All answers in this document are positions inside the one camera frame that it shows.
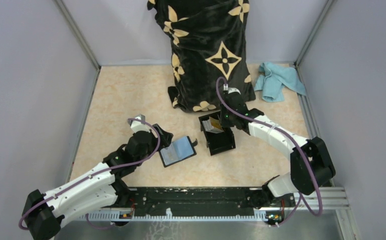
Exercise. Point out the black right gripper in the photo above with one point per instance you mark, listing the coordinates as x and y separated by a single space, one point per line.
225 123

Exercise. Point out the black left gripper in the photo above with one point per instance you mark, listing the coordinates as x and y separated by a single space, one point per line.
165 137

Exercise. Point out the white VIP card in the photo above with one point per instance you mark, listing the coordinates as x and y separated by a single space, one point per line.
169 156

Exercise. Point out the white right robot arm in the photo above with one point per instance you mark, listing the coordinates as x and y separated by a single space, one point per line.
310 161

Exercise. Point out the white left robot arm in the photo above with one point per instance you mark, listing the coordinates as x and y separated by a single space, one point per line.
46 213

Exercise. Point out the stack of cards in box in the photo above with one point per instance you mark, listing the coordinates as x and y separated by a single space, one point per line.
212 125

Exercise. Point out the black plastic card box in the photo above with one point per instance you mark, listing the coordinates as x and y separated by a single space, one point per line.
217 142

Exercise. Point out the light blue cloth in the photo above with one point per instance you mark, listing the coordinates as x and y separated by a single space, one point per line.
273 78

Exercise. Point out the black floral plush blanket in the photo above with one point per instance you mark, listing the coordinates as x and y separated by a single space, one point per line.
208 41

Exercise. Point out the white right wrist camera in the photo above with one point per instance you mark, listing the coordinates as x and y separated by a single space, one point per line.
230 90

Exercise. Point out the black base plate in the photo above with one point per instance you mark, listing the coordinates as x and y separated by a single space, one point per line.
200 202

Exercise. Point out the aluminium frame rail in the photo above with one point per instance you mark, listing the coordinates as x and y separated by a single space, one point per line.
331 198

